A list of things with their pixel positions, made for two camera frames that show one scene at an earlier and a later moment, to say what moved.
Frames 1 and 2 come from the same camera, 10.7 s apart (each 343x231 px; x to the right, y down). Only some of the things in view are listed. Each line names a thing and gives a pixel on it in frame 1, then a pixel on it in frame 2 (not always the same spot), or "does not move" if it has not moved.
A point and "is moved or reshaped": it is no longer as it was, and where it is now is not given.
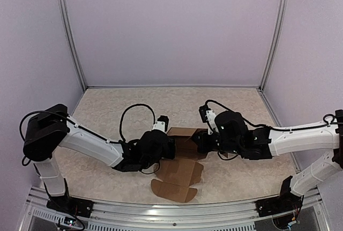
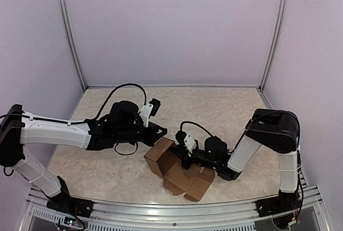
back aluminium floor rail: [173, 87] does not move
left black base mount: [69, 205] does not move
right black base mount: [286, 202] does not move
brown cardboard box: [176, 176] is moved or reshaped
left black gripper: [170, 155] to [153, 136]
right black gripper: [202, 146] to [178, 149]
